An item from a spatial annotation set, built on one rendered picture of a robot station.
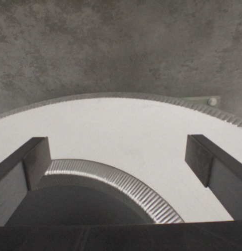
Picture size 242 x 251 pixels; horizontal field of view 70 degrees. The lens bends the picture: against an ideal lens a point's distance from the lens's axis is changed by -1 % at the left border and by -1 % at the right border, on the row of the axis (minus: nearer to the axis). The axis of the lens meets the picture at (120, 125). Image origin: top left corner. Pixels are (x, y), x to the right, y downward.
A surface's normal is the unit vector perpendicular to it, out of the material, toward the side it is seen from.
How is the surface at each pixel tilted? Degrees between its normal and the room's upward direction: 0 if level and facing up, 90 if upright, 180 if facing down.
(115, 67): 0
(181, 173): 90
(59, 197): 10
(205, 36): 0
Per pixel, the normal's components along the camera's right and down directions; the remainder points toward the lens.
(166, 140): -0.14, -0.76
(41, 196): 0.24, 0.60
